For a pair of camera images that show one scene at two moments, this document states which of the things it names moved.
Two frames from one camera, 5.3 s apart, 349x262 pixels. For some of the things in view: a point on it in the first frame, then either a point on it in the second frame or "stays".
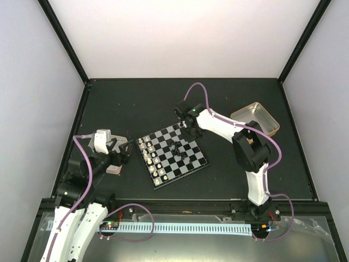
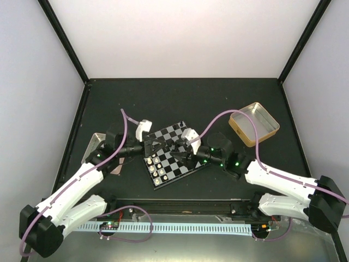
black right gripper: [192, 137] → [185, 158]
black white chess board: [170, 154] stays
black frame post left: [65, 38] stays
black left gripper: [125, 157] → [150, 141]
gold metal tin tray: [257, 112] stays
